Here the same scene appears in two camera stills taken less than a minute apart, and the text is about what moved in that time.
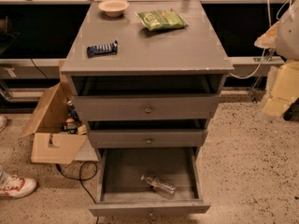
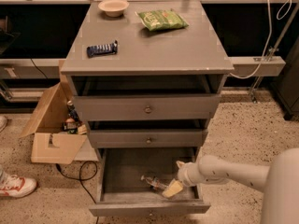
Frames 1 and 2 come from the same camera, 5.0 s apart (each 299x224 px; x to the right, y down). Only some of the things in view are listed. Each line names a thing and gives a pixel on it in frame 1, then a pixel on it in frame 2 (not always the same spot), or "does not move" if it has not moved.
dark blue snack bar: (101, 49) does not move
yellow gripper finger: (267, 40) → (179, 163)
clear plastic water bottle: (158, 184) does not move
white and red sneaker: (16, 187) does not move
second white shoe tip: (3, 122) does not move
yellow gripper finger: (283, 89) → (175, 188)
